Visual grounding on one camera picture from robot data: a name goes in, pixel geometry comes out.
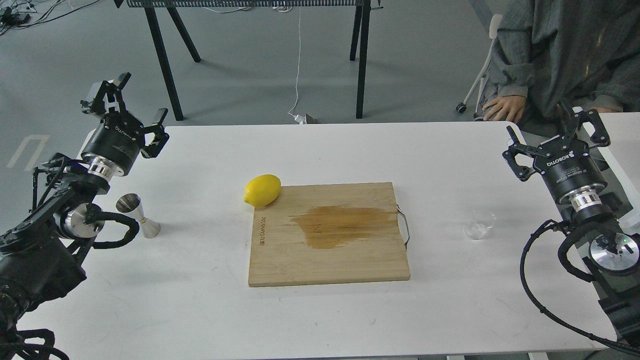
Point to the clear small measuring cup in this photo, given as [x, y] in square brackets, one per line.
[482, 221]

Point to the person in grey clothes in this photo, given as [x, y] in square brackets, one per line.
[584, 51]

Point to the bamboo cutting board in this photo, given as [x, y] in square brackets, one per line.
[328, 234]

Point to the white side table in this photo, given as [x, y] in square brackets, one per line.
[623, 159]

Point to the person's hand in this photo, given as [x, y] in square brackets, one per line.
[505, 108]

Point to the yellow lemon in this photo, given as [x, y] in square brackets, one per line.
[262, 190]

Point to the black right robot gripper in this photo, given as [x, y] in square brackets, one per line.
[570, 167]

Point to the steel double jigger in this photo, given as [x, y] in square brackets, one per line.
[131, 205]

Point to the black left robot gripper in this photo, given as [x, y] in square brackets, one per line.
[120, 135]

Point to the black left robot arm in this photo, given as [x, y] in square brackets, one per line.
[42, 257]

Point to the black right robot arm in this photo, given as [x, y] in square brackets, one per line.
[595, 248]

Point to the black metal frame table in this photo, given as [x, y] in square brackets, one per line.
[281, 54]

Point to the white office chair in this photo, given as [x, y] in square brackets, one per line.
[476, 90]

